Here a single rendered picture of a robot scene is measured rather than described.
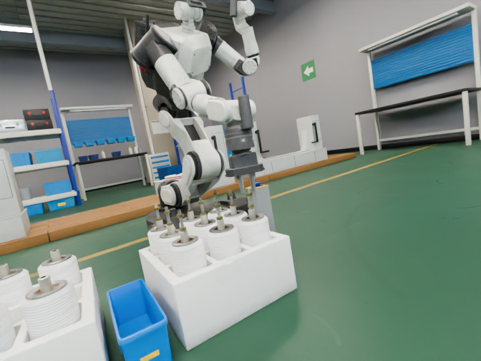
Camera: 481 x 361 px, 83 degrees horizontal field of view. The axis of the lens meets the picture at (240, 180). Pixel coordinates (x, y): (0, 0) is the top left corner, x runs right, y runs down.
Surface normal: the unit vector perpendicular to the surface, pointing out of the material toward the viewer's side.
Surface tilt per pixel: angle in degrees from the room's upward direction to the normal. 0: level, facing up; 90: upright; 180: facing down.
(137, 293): 88
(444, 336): 0
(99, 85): 90
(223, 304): 90
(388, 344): 0
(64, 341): 90
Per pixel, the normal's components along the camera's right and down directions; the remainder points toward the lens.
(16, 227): 0.57, 0.00
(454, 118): -0.80, 0.21
